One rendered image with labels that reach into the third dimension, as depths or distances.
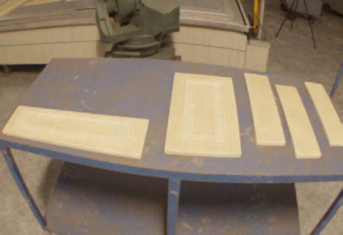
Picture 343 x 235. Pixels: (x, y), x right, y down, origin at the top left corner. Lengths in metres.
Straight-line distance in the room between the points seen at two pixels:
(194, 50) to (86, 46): 1.10
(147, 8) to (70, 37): 1.19
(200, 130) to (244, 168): 0.23
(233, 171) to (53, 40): 2.69
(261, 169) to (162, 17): 1.52
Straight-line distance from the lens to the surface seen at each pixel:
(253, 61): 3.14
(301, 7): 6.58
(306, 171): 1.16
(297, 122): 1.34
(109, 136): 1.16
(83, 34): 3.21
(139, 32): 2.41
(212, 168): 1.08
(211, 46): 3.03
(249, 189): 2.02
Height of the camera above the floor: 1.82
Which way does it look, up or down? 38 degrees down
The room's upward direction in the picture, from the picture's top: 3 degrees clockwise
